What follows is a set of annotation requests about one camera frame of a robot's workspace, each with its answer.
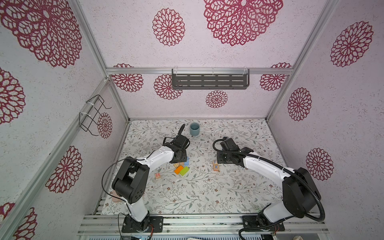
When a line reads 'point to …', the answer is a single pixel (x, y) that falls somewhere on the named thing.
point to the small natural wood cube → (176, 165)
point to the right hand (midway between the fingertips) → (220, 155)
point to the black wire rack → (85, 119)
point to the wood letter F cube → (215, 165)
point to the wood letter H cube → (157, 175)
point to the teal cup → (194, 129)
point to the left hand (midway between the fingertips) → (180, 160)
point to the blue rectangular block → (187, 163)
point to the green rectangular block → (183, 171)
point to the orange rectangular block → (178, 169)
